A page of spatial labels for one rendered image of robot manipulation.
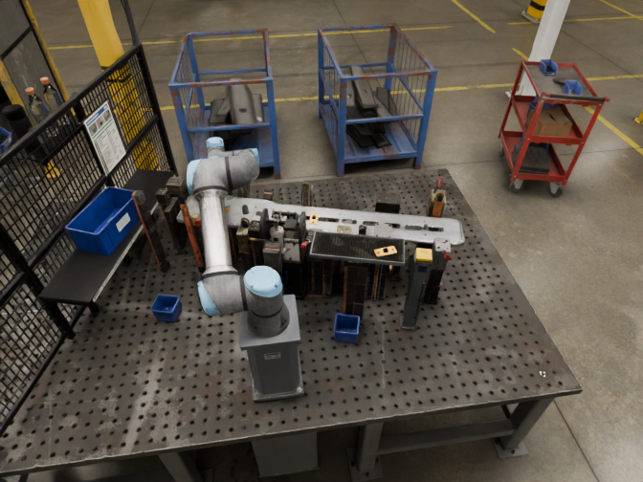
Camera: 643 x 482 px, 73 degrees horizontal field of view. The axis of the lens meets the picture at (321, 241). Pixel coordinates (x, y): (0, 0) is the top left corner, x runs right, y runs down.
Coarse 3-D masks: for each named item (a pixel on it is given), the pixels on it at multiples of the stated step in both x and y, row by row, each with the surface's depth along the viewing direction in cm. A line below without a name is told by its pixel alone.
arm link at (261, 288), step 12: (240, 276) 142; (252, 276) 139; (264, 276) 140; (276, 276) 141; (240, 288) 138; (252, 288) 137; (264, 288) 137; (276, 288) 139; (252, 300) 139; (264, 300) 139; (276, 300) 142; (264, 312) 143; (276, 312) 146
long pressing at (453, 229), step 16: (192, 208) 216; (240, 208) 216; (256, 208) 216; (288, 208) 216; (304, 208) 216; (320, 208) 216; (336, 208) 217; (320, 224) 208; (336, 224) 208; (352, 224) 208; (400, 224) 208; (416, 224) 207; (432, 224) 207; (448, 224) 207; (416, 240) 199; (432, 240) 199; (464, 240) 200
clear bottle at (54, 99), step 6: (42, 78) 179; (48, 78) 179; (48, 84) 180; (48, 90) 180; (54, 90) 182; (48, 96) 181; (54, 96) 182; (60, 96) 185; (48, 102) 183; (54, 102) 183; (60, 102) 185; (54, 108) 185; (66, 120) 190
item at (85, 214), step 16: (112, 192) 206; (128, 192) 202; (96, 208) 198; (112, 208) 209; (128, 208) 196; (80, 224) 191; (96, 224) 200; (112, 224) 187; (128, 224) 198; (80, 240) 186; (96, 240) 183; (112, 240) 189
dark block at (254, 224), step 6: (252, 222) 191; (258, 222) 191; (252, 228) 189; (258, 228) 188; (252, 234) 189; (258, 234) 188; (252, 240) 192; (258, 240) 191; (252, 246) 194; (258, 246) 194; (258, 252) 197; (258, 258) 200; (258, 264) 202
